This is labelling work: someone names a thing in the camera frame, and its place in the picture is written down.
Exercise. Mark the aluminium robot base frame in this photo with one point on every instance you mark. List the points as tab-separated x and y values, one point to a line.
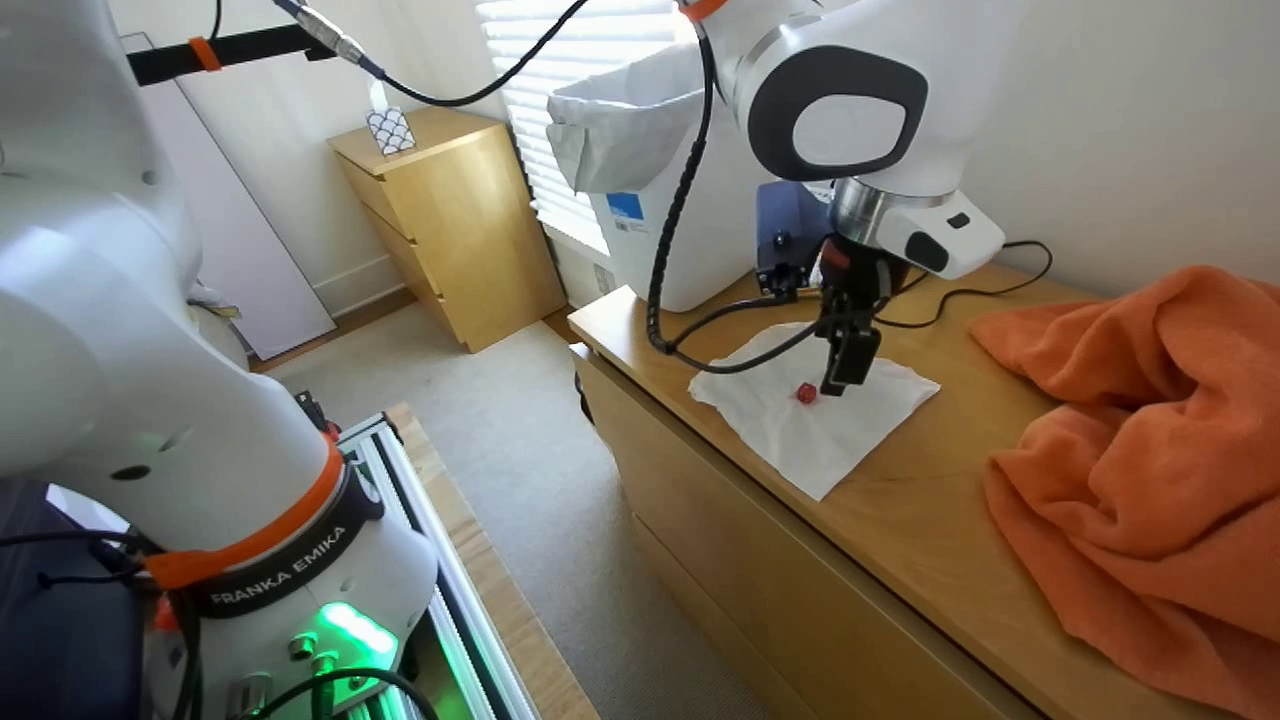
418	640

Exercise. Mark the checkered small box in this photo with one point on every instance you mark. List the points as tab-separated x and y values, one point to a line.
388	130

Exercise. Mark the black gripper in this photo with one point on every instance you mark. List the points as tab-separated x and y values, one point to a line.
854	285

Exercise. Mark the white paper towel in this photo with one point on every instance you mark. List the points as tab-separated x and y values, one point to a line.
814	446

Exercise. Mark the orange towel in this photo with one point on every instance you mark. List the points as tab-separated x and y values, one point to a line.
1145	501

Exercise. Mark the white trash bin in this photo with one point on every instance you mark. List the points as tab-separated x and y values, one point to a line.
622	139

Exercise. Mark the wooden dresser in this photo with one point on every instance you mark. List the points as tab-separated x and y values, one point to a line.
880	597

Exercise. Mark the small wooden cabinet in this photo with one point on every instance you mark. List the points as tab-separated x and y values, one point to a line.
458	222

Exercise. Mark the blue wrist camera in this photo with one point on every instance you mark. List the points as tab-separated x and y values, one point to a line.
790	234

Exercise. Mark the black bar with orange tape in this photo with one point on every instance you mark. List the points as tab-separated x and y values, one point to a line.
153	66

